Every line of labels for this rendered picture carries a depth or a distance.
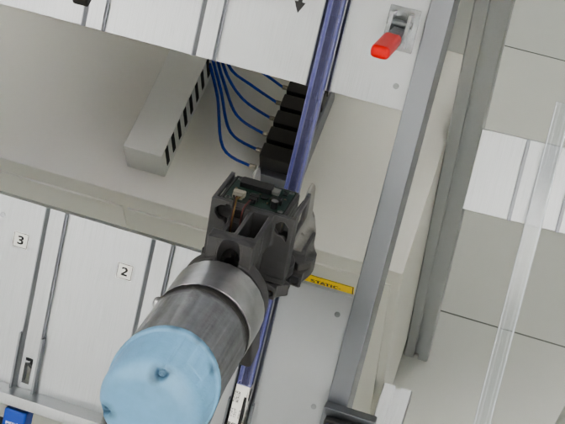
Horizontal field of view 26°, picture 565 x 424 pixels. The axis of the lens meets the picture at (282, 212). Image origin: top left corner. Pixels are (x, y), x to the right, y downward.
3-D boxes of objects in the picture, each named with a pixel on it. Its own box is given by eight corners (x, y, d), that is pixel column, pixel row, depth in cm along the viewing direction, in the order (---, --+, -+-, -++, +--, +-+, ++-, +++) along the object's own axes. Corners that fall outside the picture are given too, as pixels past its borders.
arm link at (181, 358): (76, 436, 84) (108, 342, 79) (136, 352, 93) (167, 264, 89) (180, 485, 83) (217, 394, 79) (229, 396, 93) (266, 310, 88)
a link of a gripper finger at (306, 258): (330, 237, 108) (296, 281, 101) (328, 251, 109) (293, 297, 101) (282, 220, 109) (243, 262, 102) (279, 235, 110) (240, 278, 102)
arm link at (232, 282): (242, 383, 92) (140, 352, 93) (259, 351, 96) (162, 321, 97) (257, 299, 88) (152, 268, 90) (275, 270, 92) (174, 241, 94)
